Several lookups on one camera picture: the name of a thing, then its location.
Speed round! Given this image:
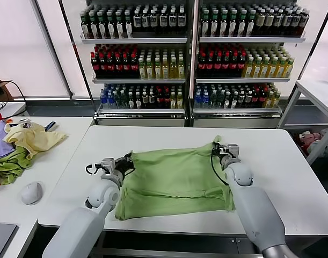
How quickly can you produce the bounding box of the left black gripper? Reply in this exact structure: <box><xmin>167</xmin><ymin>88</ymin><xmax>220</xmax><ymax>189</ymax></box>
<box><xmin>114</xmin><ymin>152</ymin><xmax>136</xmax><ymax>177</ymax></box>

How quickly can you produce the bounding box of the white computer mouse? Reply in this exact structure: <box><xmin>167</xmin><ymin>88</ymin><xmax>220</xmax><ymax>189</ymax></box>
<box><xmin>20</xmin><ymin>181</ymin><xmax>43</xmax><ymax>206</ymax></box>

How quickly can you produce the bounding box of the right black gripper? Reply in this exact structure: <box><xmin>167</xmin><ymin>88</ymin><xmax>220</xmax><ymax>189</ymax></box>
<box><xmin>211</xmin><ymin>143</ymin><xmax>231</xmax><ymax>162</ymax></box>

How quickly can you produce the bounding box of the white side table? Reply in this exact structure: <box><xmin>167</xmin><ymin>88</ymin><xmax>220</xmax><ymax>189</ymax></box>
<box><xmin>276</xmin><ymin>80</ymin><xmax>328</xmax><ymax>165</ymax></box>

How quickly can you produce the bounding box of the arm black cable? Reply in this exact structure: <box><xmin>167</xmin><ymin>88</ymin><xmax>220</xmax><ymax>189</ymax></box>
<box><xmin>85</xmin><ymin>163</ymin><xmax>103</xmax><ymax>176</ymax></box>
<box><xmin>209</xmin><ymin>153</ymin><xmax>230</xmax><ymax>186</ymax></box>

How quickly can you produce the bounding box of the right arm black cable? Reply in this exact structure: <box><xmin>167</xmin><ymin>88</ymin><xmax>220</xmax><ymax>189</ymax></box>
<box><xmin>209</xmin><ymin>153</ymin><xmax>230</xmax><ymax>186</ymax></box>

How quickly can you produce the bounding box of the grey beverage display shelf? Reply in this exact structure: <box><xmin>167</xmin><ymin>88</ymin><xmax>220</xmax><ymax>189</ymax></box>
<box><xmin>192</xmin><ymin>0</ymin><xmax>311</xmax><ymax>129</ymax></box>
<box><xmin>79</xmin><ymin>0</ymin><xmax>193</xmax><ymax>127</ymax></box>

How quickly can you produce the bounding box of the curved black cable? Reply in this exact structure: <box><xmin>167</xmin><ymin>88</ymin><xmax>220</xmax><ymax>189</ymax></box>
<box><xmin>2</xmin><ymin>80</ymin><xmax>27</xmax><ymax>103</ymax></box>

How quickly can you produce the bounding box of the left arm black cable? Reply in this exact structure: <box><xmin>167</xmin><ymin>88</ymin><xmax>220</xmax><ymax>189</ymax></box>
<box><xmin>85</xmin><ymin>163</ymin><xmax>103</xmax><ymax>176</ymax></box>

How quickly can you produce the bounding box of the black metal frame bar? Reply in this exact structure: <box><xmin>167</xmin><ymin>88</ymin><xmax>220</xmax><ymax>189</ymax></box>
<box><xmin>294</xmin><ymin>5</ymin><xmax>328</xmax><ymax>80</ymax></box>
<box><xmin>58</xmin><ymin>0</ymin><xmax>98</xmax><ymax>119</ymax></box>

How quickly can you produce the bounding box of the pale yellow garment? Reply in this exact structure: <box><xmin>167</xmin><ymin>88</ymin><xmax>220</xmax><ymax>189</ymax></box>
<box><xmin>3</xmin><ymin>121</ymin><xmax>69</xmax><ymax>161</ymax></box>

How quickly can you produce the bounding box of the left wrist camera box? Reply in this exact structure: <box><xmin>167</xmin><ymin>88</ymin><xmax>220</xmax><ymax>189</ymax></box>
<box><xmin>100</xmin><ymin>157</ymin><xmax>116</xmax><ymax>173</ymax></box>

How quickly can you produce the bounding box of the light green T-shirt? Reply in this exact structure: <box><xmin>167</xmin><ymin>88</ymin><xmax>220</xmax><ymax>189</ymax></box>
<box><xmin>114</xmin><ymin>135</ymin><xmax>236</xmax><ymax>221</ymax></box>

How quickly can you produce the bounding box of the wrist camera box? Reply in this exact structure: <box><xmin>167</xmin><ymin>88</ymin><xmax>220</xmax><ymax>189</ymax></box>
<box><xmin>227</xmin><ymin>144</ymin><xmax>240</xmax><ymax>158</ymax></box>
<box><xmin>100</xmin><ymin>157</ymin><xmax>116</xmax><ymax>173</ymax></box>

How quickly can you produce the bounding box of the grey laptop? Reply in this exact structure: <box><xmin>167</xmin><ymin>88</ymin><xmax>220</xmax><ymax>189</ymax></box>
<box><xmin>0</xmin><ymin>221</ymin><xmax>21</xmax><ymax>258</ymax></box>

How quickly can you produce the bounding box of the grey white garment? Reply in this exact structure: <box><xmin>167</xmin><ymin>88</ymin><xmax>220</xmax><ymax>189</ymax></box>
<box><xmin>307</xmin><ymin>128</ymin><xmax>328</xmax><ymax>158</ymax></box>

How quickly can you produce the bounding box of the yellow tea bottle green cap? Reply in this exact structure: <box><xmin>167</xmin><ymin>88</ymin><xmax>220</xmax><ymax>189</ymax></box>
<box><xmin>243</xmin><ymin>56</ymin><xmax>254</xmax><ymax>79</ymax></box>
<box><xmin>139</xmin><ymin>56</ymin><xmax>147</xmax><ymax>80</ymax></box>
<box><xmin>260</xmin><ymin>57</ymin><xmax>270</xmax><ymax>79</ymax></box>
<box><xmin>177</xmin><ymin>56</ymin><xmax>186</xmax><ymax>80</ymax></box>
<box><xmin>162</xmin><ymin>56</ymin><xmax>170</xmax><ymax>80</ymax></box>
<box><xmin>268</xmin><ymin>57</ymin><xmax>278</xmax><ymax>79</ymax></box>
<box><xmin>154</xmin><ymin>56</ymin><xmax>163</xmax><ymax>80</ymax></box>
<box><xmin>170</xmin><ymin>56</ymin><xmax>178</xmax><ymax>80</ymax></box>
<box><xmin>283</xmin><ymin>58</ymin><xmax>295</xmax><ymax>79</ymax></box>
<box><xmin>252</xmin><ymin>57</ymin><xmax>262</xmax><ymax>79</ymax></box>
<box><xmin>146</xmin><ymin>56</ymin><xmax>155</xmax><ymax>80</ymax></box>
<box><xmin>276</xmin><ymin>58</ymin><xmax>286</xmax><ymax>79</ymax></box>

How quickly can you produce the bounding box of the pink garment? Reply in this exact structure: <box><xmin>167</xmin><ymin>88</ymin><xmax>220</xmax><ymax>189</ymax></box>
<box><xmin>297</xmin><ymin>131</ymin><xmax>323</xmax><ymax>148</ymax></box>

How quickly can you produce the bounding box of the green crumpled garment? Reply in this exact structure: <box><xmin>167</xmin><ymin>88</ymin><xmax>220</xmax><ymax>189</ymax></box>
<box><xmin>0</xmin><ymin>147</ymin><xmax>33</xmax><ymax>185</ymax></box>

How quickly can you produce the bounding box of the grey window post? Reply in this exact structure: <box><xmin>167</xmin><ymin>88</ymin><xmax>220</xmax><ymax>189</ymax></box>
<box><xmin>29</xmin><ymin>0</ymin><xmax>75</xmax><ymax>98</ymax></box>

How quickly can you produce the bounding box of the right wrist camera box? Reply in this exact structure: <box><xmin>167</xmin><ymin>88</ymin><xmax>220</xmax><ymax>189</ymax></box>
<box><xmin>227</xmin><ymin>144</ymin><xmax>240</xmax><ymax>158</ymax></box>

